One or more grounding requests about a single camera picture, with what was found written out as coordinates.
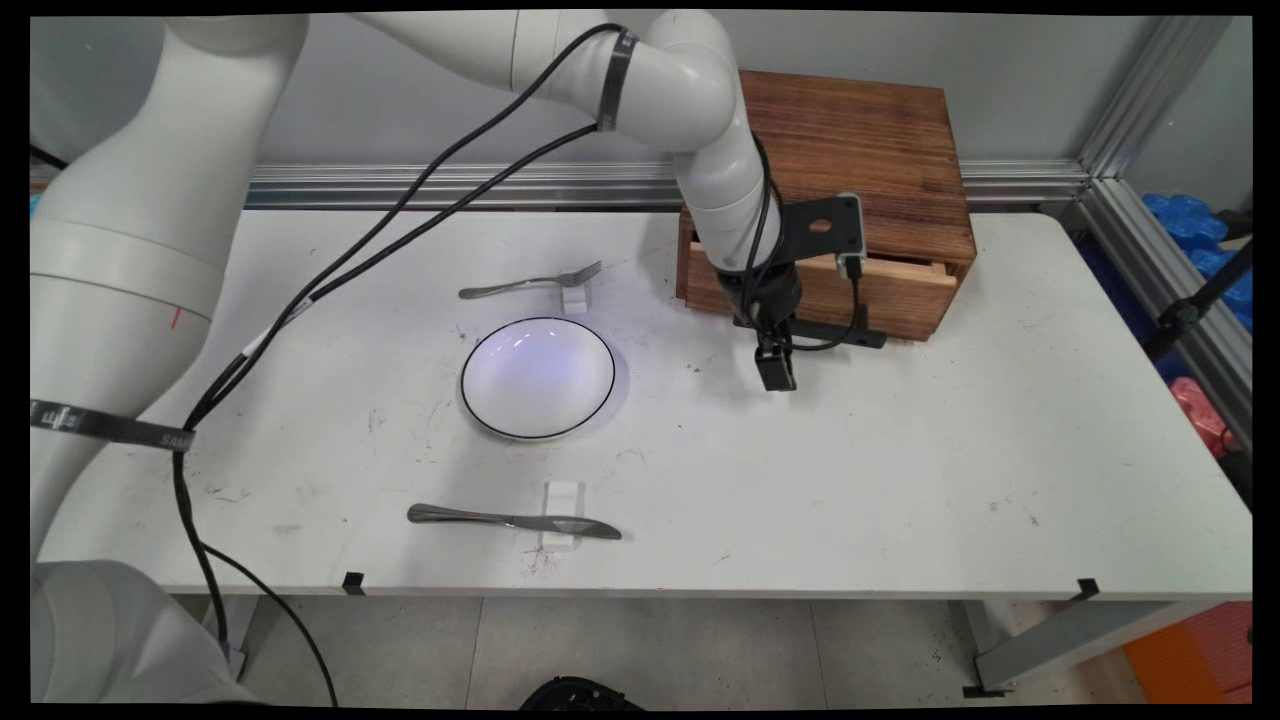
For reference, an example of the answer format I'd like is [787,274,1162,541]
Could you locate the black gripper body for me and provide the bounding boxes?
[720,260,805,347]

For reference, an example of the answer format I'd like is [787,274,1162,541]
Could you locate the brown wooden drawer cabinet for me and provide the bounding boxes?
[676,70,978,341]

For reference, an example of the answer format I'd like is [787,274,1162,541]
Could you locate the white plate with black rim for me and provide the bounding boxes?
[460,317,617,442]

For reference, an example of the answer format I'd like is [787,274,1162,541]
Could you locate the silver metal fork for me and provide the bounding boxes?
[458,261,604,301]

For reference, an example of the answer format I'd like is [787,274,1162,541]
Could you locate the silver metal knife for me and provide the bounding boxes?
[406,503,623,542]

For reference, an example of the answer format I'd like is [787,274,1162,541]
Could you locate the black object on floor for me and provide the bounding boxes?
[518,675,648,712]

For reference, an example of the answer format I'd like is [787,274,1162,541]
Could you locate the grey metal table leg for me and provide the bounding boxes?
[960,598,1219,700]
[203,595,293,683]

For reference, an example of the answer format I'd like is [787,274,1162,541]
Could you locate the red plastic object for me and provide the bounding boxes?
[1168,376,1237,461]

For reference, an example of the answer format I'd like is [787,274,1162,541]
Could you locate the orange box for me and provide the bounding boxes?
[1122,600,1253,706]

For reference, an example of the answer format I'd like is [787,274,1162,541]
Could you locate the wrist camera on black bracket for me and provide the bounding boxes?
[772,192,868,283]

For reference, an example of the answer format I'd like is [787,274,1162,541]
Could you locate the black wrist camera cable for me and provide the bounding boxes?
[735,135,869,353]

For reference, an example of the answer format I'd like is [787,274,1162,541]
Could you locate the black velcro cable strap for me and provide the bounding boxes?
[596,28,641,133]
[30,398,198,455]

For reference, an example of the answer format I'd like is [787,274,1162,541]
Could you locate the long black arm cable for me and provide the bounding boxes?
[170,22,626,656]
[180,120,601,707]

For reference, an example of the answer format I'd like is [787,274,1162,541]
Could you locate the horizontal aluminium frame rail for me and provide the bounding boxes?
[245,160,1091,212]

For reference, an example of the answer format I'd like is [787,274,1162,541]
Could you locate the aluminium frame side rail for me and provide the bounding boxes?
[1075,176,1253,453]

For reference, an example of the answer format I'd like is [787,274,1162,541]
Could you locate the black camera stand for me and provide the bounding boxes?
[1143,210,1253,363]

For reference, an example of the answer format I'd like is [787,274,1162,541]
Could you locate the aluminium frame corner post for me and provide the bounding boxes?
[1075,15,1238,181]

